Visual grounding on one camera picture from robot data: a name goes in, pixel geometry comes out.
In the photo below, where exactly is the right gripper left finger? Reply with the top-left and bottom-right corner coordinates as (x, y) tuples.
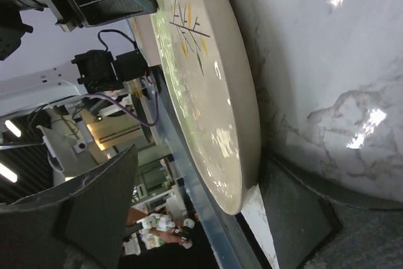
(1, 146), (138, 268)

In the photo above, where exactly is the cream and green floral plate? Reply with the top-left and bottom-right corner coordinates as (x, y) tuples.
(150, 0), (261, 215)

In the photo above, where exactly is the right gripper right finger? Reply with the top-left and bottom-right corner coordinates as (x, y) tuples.
(259, 152), (402, 268)

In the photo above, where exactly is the yellow illustrated paperback book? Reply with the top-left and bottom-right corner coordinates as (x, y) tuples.
(129, 15), (161, 67)

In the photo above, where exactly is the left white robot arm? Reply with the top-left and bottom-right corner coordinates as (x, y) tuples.
(1, 0), (157, 115)

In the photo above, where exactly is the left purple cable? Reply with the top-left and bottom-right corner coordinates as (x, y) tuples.
(88, 29), (160, 127)

